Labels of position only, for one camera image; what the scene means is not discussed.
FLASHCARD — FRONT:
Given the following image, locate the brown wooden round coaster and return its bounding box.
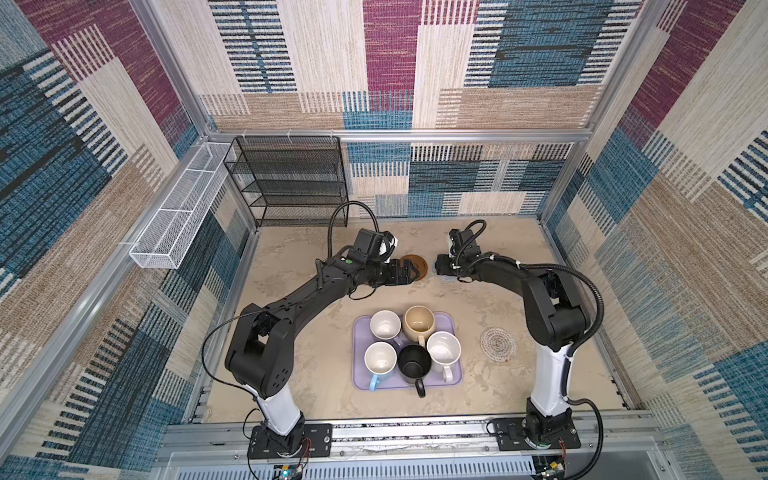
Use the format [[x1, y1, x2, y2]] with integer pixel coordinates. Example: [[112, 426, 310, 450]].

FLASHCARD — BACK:
[[399, 254, 429, 282]]

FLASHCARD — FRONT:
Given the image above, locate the white wire mesh wall basket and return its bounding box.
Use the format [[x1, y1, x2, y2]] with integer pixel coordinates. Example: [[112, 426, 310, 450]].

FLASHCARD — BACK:
[[130, 143, 230, 270]]

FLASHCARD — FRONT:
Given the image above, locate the beige ceramic mug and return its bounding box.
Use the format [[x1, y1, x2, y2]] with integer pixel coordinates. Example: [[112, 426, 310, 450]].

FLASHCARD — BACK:
[[402, 305, 436, 347]]

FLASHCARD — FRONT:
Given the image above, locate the white ceramic mug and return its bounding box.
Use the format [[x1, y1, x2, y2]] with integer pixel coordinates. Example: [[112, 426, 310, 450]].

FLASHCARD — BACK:
[[426, 331, 462, 384]]

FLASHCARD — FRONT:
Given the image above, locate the aluminium front rail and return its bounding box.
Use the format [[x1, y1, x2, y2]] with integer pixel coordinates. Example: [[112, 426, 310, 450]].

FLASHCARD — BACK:
[[150, 411, 683, 479]]

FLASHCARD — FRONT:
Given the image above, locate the light blue handled mug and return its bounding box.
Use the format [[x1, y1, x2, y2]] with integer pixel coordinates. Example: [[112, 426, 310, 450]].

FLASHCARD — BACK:
[[364, 341, 397, 392]]

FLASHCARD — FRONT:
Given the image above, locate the black wire mesh shelf rack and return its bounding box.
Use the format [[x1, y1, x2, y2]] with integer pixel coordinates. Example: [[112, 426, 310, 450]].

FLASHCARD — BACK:
[[224, 136, 349, 227]]

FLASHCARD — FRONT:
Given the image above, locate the lavender mug white inside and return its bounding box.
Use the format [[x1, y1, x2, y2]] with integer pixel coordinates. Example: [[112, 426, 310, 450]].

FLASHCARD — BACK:
[[369, 310, 403, 350]]

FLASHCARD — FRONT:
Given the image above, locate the clear patterned glass coaster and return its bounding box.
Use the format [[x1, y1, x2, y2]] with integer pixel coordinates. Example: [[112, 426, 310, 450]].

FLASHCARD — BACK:
[[480, 327, 517, 363]]

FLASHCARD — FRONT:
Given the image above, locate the lavender plastic tray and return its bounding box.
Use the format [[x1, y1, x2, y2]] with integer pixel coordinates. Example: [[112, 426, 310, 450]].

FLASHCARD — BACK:
[[351, 311, 464, 392]]

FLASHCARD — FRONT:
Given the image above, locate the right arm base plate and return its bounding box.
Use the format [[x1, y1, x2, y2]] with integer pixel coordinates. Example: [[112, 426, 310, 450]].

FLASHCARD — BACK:
[[485, 417, 582, 452]]

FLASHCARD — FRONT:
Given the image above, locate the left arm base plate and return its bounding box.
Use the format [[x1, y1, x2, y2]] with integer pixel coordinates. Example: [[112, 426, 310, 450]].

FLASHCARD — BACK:
[[247, 422, 333, 460]]

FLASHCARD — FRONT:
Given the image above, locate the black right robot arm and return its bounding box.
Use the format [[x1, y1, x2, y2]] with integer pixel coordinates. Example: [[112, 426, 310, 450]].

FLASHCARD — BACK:
[[435, 253, 605, 418]]

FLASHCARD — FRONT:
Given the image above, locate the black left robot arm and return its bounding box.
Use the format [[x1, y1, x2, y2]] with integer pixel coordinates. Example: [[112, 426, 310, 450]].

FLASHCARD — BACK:
[[225, 256, 428, 437]]

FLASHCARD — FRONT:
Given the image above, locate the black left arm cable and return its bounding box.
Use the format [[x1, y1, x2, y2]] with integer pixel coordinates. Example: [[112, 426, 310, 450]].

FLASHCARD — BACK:
[[326, 200, 380, 262]]

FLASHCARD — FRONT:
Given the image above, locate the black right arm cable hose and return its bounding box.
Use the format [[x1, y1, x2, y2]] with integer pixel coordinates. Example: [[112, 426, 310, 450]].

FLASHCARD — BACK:
[[497, 262, 605, 361]]

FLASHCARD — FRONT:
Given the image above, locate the black ceramic mug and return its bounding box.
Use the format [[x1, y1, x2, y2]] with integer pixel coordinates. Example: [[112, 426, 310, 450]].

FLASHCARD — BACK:
[[397, 344, 432, 398]]

